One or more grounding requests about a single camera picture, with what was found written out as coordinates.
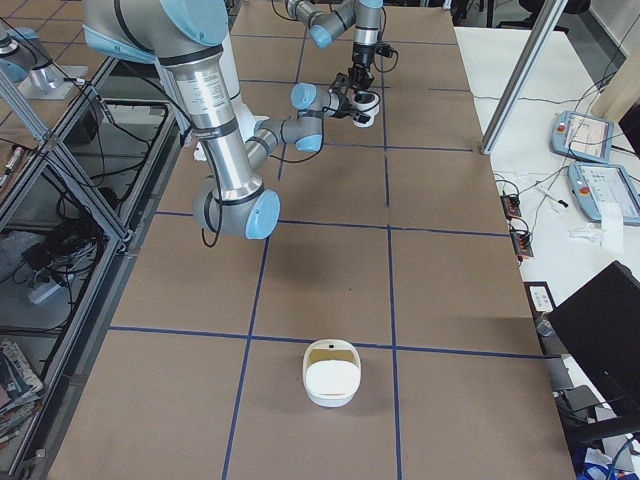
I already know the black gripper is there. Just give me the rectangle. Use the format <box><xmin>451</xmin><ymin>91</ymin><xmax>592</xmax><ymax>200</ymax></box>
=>
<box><xmin>348</xmin><ymin>61</ymin><xmax>374</xmax><ymax>90</ymax></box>
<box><xmin>327</xmin><ymin>72</ymin><xmax>355</xmax><ymax>119</ymax></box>

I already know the white ribbed HOME mug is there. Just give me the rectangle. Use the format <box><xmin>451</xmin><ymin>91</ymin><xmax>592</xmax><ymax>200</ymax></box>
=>
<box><xmin>351</xmin><ymin>91</ymin><xmax>380</xmax><ymax>116</ymax></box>

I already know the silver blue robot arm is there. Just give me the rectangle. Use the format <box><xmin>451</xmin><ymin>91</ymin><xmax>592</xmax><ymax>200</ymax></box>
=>
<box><xmin>284</xmin><ymin>0</ymin><xmax>383</xmax><ymax>91</ymax></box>
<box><xmin>83</xmin><ymin>1</ymin><xmax>360</xmax><ymax>240</ymax></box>

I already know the left black orange power strip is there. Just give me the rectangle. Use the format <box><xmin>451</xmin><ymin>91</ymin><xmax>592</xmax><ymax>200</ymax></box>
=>
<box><xmin>500</xmin><ymin>194</ymin><xmax>521</xmax><ymax>220</ymax></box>

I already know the black orange power strip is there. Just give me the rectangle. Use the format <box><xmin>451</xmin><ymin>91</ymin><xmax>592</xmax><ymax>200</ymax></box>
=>
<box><xmin>500</xmin><ymin>194</ymin><xmax>521</xmax><ymax>220</ymax></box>
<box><xmin>509</xmin><ymin>229</ymin><xmax>534</xmax><ymax>261</ymax></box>

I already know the black white marker pen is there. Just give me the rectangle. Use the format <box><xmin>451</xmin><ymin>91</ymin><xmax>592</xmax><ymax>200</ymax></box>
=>
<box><xmin>535</xmin><ymin>185</ymin><xmax>568</xmax><ymax>208</ymax></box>

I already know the far blue teach pendant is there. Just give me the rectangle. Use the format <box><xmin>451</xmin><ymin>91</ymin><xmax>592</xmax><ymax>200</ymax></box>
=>
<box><xmin>551</xmin><ymin>110</ymin><xmax>614</xmax><ymax>164</ymax></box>

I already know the blue teach pendant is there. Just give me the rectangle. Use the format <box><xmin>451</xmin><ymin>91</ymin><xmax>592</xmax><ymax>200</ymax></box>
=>
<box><xmin>568</xmin><ymin>162</ymin><xmax>639</xmax><ymax>226</ymax></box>
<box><xmin>551</xmin><ymin>110</ymin><xmax>614</xmax><ymax>164</ymax></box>

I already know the right black orange power strip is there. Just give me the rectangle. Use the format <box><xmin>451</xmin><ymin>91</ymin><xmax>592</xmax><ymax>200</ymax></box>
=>
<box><xmin>509</xmin><ymin>229</ymin><xmax>534</xmax><ymax>261</ymax></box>

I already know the near blue teach pendant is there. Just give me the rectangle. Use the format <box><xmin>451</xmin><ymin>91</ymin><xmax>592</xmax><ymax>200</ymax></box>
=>
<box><xmin>568</xmin><ymin>162</ymin><xmax>639</xmax><ymax>226</ymax></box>

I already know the white container with lid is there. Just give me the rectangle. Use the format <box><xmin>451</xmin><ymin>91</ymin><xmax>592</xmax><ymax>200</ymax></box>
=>
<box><xmin>302</xmin><ymin>339</ymin><xmax>361</xmax><ymax>408</ymax></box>

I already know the black computer monitor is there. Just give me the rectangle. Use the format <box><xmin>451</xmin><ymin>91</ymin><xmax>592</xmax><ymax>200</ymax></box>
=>
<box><xmin>548</xmin><ymin>261</ymin><xmax>639</xmax><ymax>416</ymax></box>

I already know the aluminium frame post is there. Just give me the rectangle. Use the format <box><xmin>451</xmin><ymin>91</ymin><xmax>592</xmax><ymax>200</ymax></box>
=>
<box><xmin>480</xmin><ymin>0</ymin><xmax>568</xmax><ymax>155</ymax></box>

